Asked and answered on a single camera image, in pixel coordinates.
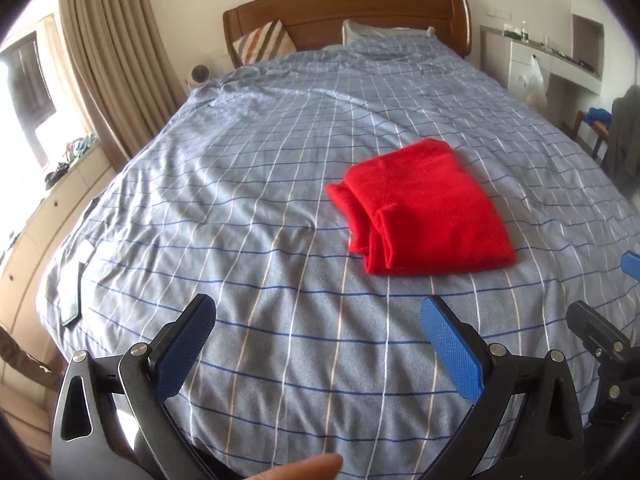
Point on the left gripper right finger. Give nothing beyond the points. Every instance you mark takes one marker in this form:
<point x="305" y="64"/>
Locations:
<point x="546" y="441"/>

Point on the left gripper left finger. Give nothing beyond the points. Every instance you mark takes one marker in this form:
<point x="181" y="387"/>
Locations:
<point x="111" y="421"/>

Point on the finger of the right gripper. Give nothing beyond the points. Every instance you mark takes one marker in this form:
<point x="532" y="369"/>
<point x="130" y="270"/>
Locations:
<point x="598" y="336"/>
<point x="630" y="264"/>

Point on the red knit sweater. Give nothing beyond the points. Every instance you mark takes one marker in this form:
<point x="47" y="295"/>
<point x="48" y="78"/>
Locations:
<point x="417" y="212"/>

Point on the person's left hand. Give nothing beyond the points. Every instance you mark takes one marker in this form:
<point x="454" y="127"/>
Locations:
<point x="320" y="467"/>

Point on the dark green jacket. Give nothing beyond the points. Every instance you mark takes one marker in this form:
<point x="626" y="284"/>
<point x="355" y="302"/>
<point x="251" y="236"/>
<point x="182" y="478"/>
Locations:
<point x="621" y="162"/>

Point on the wooden chair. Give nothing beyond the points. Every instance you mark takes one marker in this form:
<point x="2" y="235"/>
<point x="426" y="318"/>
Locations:
<point x="590" y="133"/>

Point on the blue cloth on chair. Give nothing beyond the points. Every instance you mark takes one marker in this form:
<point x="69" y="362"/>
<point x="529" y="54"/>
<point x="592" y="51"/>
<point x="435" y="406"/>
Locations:
<point x="601" y="115"/>

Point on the dark phone on bed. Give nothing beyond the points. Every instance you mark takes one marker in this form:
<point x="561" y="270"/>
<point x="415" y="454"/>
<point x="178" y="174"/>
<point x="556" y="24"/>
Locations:
<point x="69" y="287"/>

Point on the window sill cabinet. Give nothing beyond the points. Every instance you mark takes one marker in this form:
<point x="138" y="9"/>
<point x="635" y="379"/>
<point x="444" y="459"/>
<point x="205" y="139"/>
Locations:
<point x="44" y="232"/>

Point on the white plastic bag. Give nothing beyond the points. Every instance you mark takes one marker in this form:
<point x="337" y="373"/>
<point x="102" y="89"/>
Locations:
<point x="531" y="85"/>

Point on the white desk unit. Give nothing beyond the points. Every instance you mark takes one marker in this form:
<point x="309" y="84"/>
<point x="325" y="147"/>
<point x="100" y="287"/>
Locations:
<point x="504" y="58"/>

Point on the bottle on desk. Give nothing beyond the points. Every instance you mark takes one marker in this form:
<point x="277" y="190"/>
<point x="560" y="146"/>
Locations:
<point x="524" y="32"/>

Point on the blue plaid duvet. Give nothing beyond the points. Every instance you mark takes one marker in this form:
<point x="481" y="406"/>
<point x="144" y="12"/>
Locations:
<point x="309" y="353"/>

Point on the clutter on window sill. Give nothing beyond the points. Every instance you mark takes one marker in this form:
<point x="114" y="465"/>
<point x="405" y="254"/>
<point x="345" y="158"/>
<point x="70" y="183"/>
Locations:
<point x="73" y="152"/>

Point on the beige curtain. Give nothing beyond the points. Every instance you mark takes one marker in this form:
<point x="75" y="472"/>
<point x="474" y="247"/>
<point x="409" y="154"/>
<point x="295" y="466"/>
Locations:
<point x="123" y="72"/>

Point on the blue plaid pillow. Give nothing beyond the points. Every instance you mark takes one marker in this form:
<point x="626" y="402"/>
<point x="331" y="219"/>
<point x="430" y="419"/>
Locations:
<point x="353" y="31"/>

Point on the wooden headboard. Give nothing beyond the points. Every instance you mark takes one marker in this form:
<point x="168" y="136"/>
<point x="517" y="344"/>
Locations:
<point x="314" y="24"/>

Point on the striped cushion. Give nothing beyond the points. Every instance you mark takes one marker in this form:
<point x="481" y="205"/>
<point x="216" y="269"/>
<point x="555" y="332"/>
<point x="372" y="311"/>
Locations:
<point x="265" y="43"/>

